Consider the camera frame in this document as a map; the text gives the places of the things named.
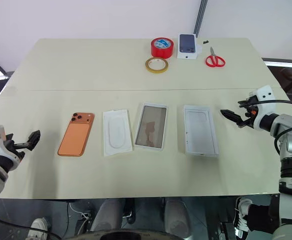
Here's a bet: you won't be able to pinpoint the black white sneaker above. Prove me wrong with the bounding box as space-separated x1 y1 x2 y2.
232 196 254 239

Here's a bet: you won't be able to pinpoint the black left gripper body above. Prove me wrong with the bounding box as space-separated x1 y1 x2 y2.
2 133 30 161

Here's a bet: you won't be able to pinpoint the white phone box base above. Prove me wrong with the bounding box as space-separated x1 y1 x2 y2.
183 104 220 158

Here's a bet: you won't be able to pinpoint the black trouser leg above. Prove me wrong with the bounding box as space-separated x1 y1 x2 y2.
247 203 282 235

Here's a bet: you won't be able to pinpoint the white cable plug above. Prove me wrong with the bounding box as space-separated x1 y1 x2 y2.
68 201 92 230

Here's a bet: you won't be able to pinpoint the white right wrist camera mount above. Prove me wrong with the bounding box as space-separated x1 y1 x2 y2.
248 84 278 131

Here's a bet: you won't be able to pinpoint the orange smartphone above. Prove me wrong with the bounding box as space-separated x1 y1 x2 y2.
57 112 96 158

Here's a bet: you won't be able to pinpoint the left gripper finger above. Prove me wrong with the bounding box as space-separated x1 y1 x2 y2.
23 137 41 152
27 129 42 143

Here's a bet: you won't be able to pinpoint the black floor cable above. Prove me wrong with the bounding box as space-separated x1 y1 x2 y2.
0 216 63 240

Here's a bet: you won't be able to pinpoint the white shoe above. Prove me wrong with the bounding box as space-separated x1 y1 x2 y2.
26 216 49 240

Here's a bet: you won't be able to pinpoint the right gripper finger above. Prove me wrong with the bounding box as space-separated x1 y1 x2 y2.
220 108 250 128
237 98 253 109

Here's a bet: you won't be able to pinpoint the yellow tape roll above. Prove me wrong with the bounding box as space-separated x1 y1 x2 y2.
145 57 170 75

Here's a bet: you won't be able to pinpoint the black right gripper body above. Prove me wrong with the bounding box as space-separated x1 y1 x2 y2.
244 98 260 128

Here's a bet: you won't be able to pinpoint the white paper insert tray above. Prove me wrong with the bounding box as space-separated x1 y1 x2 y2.
102 108 133 158

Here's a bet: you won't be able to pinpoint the red handled scissors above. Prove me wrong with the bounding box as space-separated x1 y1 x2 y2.
205 46 227 68

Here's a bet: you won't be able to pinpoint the grey rounded leg shape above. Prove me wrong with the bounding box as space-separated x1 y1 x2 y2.
89 198 124 232
164 197 191 239

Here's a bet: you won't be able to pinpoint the white box dark phone print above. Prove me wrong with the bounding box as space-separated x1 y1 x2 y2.
177 33 202 61

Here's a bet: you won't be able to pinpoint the red tape roll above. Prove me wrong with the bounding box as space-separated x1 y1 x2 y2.
150 37 175 60

